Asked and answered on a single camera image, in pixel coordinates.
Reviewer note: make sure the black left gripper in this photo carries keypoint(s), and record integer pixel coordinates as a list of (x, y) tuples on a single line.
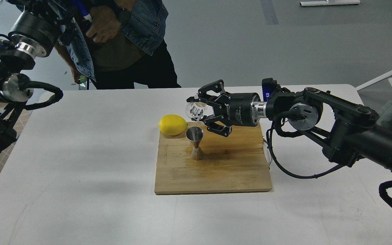
[(34, 32)]

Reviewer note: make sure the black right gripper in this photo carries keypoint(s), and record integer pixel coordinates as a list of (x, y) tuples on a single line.
[(234, 109)]

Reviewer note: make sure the clear glass cup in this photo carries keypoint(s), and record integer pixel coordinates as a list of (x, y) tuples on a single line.
[(195, 110)]

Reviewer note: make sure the steel double jigger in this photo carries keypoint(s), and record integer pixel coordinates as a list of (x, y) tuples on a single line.
[(195, 135)]

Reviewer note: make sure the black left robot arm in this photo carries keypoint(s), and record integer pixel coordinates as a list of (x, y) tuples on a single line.
[(17, 91)]

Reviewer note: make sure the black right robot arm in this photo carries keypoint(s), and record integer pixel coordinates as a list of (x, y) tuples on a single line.
[(347, 132)]

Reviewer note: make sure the bystander left hand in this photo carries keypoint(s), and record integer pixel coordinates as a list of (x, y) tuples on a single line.
[(104, 26)]

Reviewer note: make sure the bystander right hand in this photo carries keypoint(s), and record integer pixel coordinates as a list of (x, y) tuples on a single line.
[(77, 76)]

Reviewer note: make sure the yellow lemon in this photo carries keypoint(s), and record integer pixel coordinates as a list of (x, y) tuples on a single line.
[(172, 124)]

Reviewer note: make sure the wooden cutting board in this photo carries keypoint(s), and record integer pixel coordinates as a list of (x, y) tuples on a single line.
[(232, 164)]

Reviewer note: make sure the bystander in denim jacket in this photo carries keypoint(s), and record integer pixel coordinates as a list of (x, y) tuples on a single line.
[(138, 53)]

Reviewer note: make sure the black smartphone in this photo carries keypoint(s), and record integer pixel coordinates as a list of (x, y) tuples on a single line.
[(84, 83)]

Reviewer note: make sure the white floor bar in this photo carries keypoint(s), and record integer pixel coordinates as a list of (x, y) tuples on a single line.
[(329, 3)]

